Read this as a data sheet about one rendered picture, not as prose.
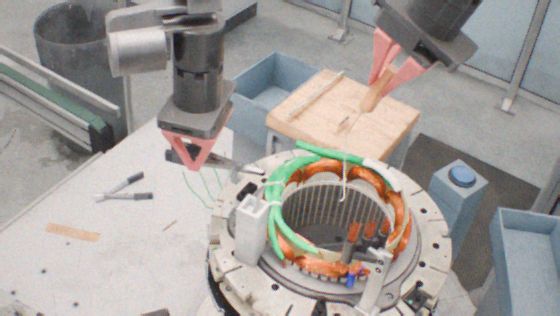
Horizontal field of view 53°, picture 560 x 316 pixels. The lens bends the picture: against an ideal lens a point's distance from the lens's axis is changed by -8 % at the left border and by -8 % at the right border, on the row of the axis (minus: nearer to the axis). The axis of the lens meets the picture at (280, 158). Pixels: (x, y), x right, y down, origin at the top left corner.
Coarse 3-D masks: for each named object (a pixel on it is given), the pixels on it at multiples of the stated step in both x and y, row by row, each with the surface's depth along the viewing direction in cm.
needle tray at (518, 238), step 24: (504, 216) 88; (528, 216) 87; (552, 216) 87; (504, 240) 82; (528, 240) 88; (552, 240) 87; (504, 264) 80; (528, 264) 84; (552, 264) 85; (504, 288) 78; (528, 288) 81; (552, 288) 81; (480, 312) 90; (504, 312) 76; (528, 312) 78; (552, 312) 78
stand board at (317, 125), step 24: (336, 96) 105; (360, 96) 106; (312, 120) 99; (336, 120) 100; (360, 120) 100; (384, 120) 101; (408, 120) 102; (336, 144) 95; (360, 144) 96; (384, 144) 96
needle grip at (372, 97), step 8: (384, 72) 60; (392, 72) 60; (376, 80) 61; (384, 80) 60; (376, 88) 61; (384, 88) 61; (368, 96) 62; (376, 96) 62; (360, 104) 63; (368, 104) 63; (376, 104) 63; (368, 112) 64
